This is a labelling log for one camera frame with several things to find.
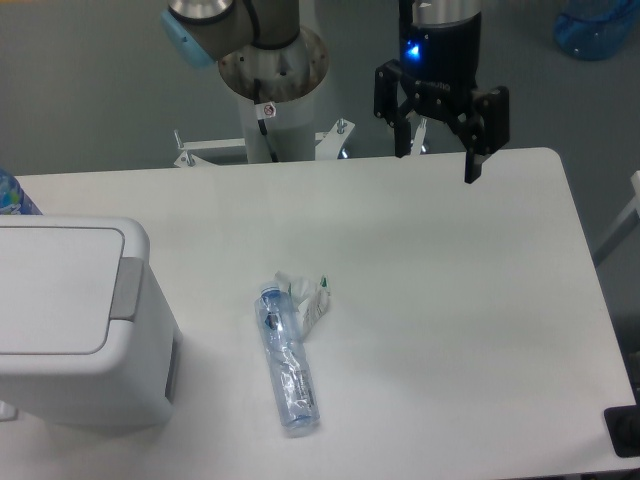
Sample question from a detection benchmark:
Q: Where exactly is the white base bracket with bolts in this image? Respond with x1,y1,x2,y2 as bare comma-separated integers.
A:
172,117,432,169

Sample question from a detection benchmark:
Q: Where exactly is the black clamp at table edge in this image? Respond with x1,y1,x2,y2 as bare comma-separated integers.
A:
604,405,639,458

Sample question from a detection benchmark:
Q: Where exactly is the white frame at right edge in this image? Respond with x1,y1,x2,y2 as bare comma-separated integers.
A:
592,171,639,268

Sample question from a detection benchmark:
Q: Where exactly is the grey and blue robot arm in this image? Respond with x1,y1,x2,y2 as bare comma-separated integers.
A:
161,1,510,183

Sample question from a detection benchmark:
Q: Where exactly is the blue water jug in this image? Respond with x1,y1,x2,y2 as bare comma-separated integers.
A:
552,1,639,61

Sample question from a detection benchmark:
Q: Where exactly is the blue labelled bottle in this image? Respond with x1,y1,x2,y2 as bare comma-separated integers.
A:
0,168,42,215

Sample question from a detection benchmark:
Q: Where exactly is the crushed clear plastic bottle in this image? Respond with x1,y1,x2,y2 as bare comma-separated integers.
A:
254,281,320,437

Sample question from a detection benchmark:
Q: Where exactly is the crumpled white wrapper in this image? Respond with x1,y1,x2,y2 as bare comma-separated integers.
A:
274,271,331,341

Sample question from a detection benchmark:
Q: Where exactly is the white push-lid trash can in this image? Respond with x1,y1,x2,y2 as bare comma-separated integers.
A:
1,215,182,427

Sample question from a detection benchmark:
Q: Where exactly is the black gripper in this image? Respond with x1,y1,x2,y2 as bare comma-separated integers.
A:
374,11,510,184

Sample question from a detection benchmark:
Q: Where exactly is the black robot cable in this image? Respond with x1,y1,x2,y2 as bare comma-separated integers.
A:
252,78,281,164

